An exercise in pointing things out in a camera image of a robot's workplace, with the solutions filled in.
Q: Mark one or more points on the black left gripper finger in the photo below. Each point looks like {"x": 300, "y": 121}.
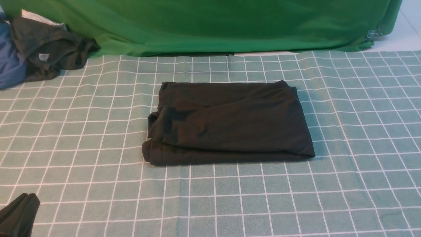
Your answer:
{"x": 27, "y": 211}
{"x": 11, "y": 218}

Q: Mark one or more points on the dark gray long-sleeve top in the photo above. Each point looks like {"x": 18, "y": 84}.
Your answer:
{"x": 207, "y": 123}

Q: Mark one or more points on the green checkered tablecloth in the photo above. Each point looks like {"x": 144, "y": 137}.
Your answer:
{"x": 75, "y": 141}

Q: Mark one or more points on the blue crumpled garment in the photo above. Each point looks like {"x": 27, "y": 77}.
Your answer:
{"x": 12, "y": 65}

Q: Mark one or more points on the dark gray crumpled garment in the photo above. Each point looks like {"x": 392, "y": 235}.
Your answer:
{"x": 47, "y": 49}

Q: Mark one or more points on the white cloth piece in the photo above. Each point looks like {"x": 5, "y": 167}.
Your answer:
{"x": 39, "y": 18}

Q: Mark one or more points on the green backdrop cloth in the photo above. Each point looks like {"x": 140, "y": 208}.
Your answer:
{"x": 143, "y": 28}

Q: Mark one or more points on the metal binder clip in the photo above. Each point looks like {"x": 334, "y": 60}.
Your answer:
{"x": 374, "y": 35}

